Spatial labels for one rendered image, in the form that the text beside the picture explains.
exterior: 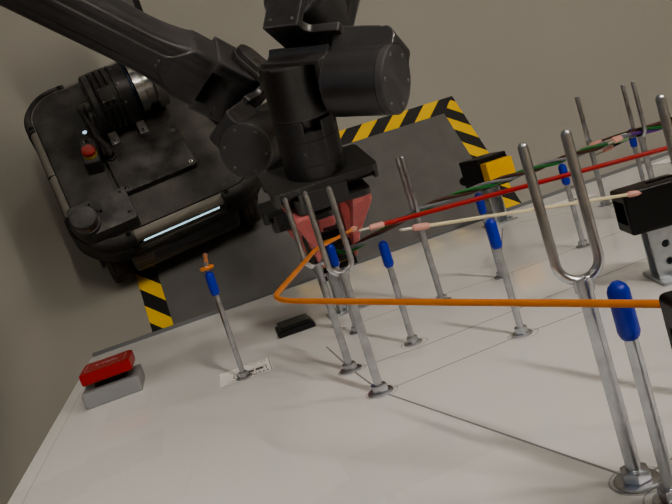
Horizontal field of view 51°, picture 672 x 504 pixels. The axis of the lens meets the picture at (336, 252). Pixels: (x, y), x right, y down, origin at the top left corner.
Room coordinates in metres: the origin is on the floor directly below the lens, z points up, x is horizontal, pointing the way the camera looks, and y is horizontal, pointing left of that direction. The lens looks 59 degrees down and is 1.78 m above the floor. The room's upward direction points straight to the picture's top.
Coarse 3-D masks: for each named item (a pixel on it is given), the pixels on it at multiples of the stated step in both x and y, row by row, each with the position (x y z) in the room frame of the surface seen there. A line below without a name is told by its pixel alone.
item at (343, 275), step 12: (336, 204) 0.26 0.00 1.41; (312, 216) 0.25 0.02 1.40; (336, 216) 0.25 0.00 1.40; (324, 252) 0.23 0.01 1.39; (348, 252) 0.24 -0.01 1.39; (324, 264) 0.23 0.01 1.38; (348, 264) 0.23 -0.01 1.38; (348, 276) 0.22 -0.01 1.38; (348, 288) 0.21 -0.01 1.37; (360, 324) 0.20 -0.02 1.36; (360, 336) 0.19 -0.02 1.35; (372, 360) 0.18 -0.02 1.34; (372, 372) 0.17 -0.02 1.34; (384, 384) 0.16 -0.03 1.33; (372, 396) 0.16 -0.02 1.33
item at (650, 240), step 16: (624, 192) 0.30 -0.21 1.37; (656, 192) 0.29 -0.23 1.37; (624, 208) 0.29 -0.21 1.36; (640, 208) 0.28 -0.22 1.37; (656, 208) 0.28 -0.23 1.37; (624, 224) 0.28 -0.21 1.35; (640, 224) 0.27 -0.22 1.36; (656, 224) 0.27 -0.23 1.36; (656, 240) 0.27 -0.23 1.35; (656, 256) 0.26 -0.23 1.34; (656, 272) 0.26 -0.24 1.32
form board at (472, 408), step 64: (448, 256) 0.45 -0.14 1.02; (512, 256) 0.39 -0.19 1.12; (576, 256) 0.34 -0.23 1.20; (640, 256) 0.30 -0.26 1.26; (256, 320) 0.37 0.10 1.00; (320, 320) 0.32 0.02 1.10; (384, 320) 0.28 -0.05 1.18; (448, 320) 0.25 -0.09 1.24; (512, 320) 0.23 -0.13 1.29; (576, 320) 0.21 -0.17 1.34; (640, 320) 0.19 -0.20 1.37; (192, 384) 0.23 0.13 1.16; (256, 384) 0.20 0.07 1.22; (320, 384) 0.19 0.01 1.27; (448, 384) 0.16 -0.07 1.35; (512, 384) 0.15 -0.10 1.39; (576, 384) 0.14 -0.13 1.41; (64, 448) 0.16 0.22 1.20; (128, 448) 0.14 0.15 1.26; (192, 448) 0.13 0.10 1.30; (256, 448) 0.12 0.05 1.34; (320, 448) 0.11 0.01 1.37; (384, 448) 0.10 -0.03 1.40; (448, 448) 0.10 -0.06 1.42; (512, 448) 0.09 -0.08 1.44; (576, 448) 0.09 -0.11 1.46; (640, 448) 0.08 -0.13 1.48
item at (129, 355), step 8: (128, 352) 0.28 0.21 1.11; (104, 360) 0.27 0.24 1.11; (112, 360) 0.27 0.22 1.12; (120, 360) 0.26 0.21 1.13; (128, 360) 0.26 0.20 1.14; (88, 368) 0.26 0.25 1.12; (96, 368) 0.25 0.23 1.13; (104, 368) 0.25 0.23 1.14; (112, 368) 0.25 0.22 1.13; (120, 368) 0.25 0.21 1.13; (128, 368) 0.25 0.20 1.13; (80, 376) 0.24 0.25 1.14; (88, 376) 0.25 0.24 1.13; (96, 376) 0.25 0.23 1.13; (104, 376) 0.25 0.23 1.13; (112, 376) 0.25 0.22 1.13; (120, 376) 0.25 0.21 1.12; (88, 384) 0.24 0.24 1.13; (96, 384) 0.24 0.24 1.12
